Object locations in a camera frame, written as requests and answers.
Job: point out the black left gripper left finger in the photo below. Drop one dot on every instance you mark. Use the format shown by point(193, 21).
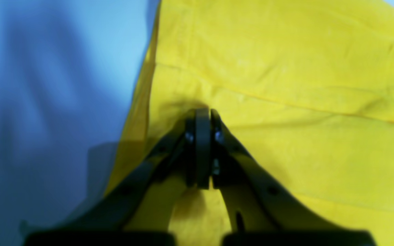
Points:
point(137, 212)

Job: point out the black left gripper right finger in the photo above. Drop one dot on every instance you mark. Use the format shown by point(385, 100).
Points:
point(261, 211)

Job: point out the orange yellow T-shirt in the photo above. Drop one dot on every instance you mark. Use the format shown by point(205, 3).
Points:
point(307, 86)

